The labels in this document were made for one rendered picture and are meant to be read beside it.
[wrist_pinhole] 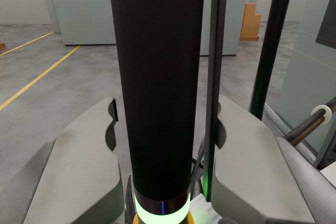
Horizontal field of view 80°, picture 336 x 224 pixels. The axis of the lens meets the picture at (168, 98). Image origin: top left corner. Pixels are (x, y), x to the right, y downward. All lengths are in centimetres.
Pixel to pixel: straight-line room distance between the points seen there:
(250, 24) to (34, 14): 1093
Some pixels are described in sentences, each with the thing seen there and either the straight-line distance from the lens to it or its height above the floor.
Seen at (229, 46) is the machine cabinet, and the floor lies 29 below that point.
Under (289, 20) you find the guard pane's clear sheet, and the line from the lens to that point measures 138.
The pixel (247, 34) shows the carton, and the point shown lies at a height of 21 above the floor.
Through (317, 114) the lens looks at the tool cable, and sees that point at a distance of 36.
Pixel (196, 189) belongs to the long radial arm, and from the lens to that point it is 74.
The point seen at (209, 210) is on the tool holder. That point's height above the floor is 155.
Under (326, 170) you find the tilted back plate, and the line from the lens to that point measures 66.
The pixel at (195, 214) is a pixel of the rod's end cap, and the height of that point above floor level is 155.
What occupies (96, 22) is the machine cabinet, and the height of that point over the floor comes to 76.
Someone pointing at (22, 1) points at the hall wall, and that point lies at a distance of 1397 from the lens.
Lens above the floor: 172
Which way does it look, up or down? 29 degrees down
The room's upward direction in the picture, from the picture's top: straight up
